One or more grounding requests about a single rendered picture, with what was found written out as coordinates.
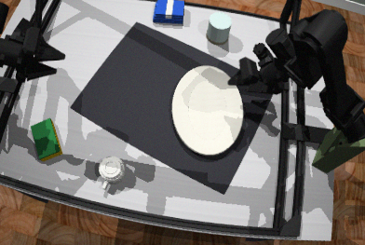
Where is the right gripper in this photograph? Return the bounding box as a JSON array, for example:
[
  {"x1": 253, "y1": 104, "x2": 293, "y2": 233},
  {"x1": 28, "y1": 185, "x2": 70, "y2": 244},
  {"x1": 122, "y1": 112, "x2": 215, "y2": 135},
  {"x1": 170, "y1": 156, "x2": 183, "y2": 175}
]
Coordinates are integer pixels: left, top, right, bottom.
[{"x1": 0, "y1": 26, "x2": 65, "y2": 83}]

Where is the white oval platter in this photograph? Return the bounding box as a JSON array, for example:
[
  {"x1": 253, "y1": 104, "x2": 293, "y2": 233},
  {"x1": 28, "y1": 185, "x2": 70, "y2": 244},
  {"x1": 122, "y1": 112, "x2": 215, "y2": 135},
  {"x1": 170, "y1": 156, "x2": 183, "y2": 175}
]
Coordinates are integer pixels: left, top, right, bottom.
[{"x1": 172, "y1": 66, "x2": 243, "y2": 156}]

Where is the dark grey rectangular mat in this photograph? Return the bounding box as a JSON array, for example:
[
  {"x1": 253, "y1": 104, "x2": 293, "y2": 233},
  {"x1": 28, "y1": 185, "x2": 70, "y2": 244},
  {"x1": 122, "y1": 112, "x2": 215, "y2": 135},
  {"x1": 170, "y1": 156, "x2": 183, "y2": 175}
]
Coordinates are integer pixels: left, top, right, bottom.
[{"x1": 70, "y1": 21, "x2": 273, "y2": 194}]

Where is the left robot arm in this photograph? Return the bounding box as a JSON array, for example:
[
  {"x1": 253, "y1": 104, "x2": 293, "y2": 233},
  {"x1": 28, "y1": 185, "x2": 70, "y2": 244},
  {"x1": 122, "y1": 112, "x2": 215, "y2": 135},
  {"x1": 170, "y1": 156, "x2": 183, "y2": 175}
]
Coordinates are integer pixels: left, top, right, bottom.
[{"x1": 265, "y1": 9, "x2": 365, "y2": 143}]

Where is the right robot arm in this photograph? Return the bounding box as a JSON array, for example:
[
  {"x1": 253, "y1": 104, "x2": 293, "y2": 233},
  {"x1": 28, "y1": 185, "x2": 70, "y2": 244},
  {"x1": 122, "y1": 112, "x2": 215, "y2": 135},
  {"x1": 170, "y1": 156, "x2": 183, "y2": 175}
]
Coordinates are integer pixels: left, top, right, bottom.
[{"x1": 0, "y1": 2, "x2": 34, "y2": 43}]

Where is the white espresso cup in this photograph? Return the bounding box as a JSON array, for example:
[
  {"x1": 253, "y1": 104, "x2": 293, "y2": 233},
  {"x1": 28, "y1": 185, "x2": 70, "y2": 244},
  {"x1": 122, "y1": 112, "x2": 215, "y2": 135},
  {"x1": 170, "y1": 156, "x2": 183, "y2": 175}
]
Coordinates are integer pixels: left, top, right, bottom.
[{"x1": 99, "y1": 157, "x2": 127, "y2": 189}]

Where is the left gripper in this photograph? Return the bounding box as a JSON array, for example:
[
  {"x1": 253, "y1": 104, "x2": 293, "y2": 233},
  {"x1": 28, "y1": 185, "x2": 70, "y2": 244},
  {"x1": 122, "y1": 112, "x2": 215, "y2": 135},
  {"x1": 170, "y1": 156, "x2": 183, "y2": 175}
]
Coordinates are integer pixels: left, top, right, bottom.
[{"x1": 228, "y1": 57, "x2": 288, "y2": 95}]

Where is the green kitchen sponge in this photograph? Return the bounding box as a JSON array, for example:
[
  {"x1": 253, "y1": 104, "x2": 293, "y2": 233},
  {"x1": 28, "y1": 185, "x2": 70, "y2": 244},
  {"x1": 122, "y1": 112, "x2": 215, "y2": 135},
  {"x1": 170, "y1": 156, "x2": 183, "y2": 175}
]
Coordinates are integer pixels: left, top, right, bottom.
[{"x1": 31, "y1": 118, "x2": 62, "y2": 160}]

